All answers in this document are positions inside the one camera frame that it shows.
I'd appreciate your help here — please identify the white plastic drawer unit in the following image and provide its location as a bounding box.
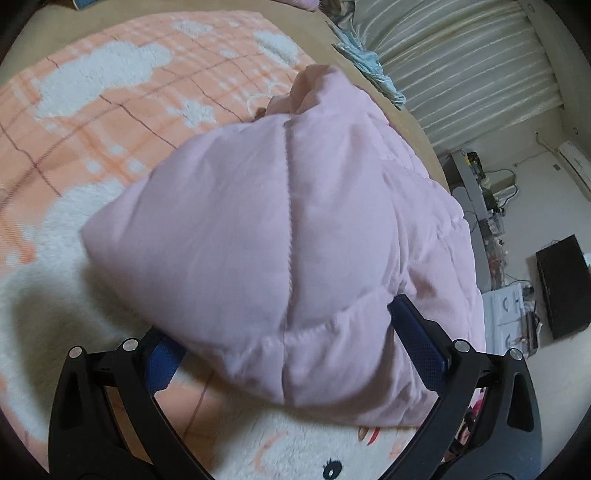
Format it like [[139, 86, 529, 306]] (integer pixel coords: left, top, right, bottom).
[[482, 284, 539, 356]]

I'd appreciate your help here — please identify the black box cabinet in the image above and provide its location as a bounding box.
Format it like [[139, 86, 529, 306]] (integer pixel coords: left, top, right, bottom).
[[536, 234, 591, 341]]

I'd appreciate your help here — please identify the pink quilted jacket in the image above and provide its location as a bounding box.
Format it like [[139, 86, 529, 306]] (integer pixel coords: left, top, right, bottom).
[[81, 64, 485, 428]]

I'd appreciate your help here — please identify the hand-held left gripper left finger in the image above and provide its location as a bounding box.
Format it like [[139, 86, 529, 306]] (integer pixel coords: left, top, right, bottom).
[[48, 325, 208, 480]]

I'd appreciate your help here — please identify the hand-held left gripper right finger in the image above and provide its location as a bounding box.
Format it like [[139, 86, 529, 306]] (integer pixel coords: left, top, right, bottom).
[[385, 294, 542, 480]]

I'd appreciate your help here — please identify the white striped curtain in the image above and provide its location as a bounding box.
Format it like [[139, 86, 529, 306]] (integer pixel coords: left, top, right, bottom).
[[342, 0, 566, 151]]

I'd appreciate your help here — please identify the white air conditioner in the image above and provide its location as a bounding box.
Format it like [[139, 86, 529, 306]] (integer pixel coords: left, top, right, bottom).
[[556, 142, 591, 199]]

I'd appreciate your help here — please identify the light blue garment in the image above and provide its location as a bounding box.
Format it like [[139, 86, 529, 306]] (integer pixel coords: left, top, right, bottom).
[[331, 23, 407, 109]]

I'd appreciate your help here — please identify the cluttered grey desk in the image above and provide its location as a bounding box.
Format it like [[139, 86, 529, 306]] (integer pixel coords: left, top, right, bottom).
[[445, 150, 509, 291]]

